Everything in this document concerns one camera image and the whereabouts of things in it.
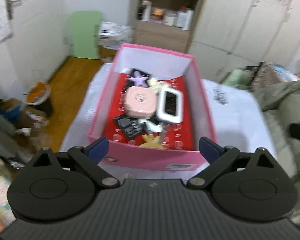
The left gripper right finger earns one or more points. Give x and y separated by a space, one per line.
220 160

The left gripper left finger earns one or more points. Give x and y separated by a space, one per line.
88 158

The black card leaflet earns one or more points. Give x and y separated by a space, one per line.
130 127

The yellow starfish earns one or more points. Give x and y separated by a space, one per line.
150 141

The white charger plug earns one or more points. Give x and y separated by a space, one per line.
151 125

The white black wifi router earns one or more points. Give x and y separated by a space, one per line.
170 106

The pink round case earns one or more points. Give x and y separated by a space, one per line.
140 102

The black pouch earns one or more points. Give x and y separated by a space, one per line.
129 84

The purple starfish keychain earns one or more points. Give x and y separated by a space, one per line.
138 79

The pink cardboard box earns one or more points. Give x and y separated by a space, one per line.
164 65

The white patterned bedsheet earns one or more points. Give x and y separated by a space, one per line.
236 114

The red patterned paper liner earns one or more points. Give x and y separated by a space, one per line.
179 137

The trash bin orange bag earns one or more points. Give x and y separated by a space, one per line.
39 98

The green quilted jacket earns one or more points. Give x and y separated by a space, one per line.
280 105

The white door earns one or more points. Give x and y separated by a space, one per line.
36 47

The white plastic package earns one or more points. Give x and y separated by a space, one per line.
112 35

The green folding table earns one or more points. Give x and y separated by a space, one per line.
84 27

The light wood wardrobe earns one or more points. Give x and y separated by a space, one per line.
233 34

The white bottle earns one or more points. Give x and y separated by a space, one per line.
188 20

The white jar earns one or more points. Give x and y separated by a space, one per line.
169 18

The wooden shelf unit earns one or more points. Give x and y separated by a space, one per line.
146 18

